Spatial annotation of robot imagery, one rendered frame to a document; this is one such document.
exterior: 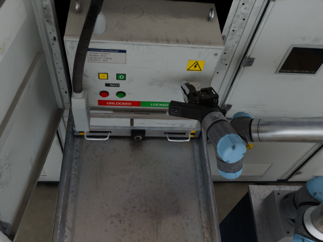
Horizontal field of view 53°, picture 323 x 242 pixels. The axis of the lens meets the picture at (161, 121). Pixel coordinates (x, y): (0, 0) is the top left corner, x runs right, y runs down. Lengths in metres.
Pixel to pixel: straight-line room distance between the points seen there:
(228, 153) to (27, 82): 0.67
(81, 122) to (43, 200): 1.18
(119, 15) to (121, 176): 0.63
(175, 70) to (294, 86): 0.61
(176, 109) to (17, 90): 0.50
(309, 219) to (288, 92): 0.59
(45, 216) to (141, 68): 1.38
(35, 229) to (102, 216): 0.98
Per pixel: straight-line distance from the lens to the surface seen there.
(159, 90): 1.18
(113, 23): 1.08
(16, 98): 1.10
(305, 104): 1.65
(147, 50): 1.04
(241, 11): 1.17
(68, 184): 1.35
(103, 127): 1.37
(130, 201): 1.31
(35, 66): 1.18
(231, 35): 1.23
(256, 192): 1.55
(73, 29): 1.06
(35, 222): 2.23
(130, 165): 1.37
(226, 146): 0.90
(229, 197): 2.34
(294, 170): 2.37
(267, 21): 1.20
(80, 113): 1.12
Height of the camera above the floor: 2.08
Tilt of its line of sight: 55 degrees down
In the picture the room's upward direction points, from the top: 11 degrees clockwise
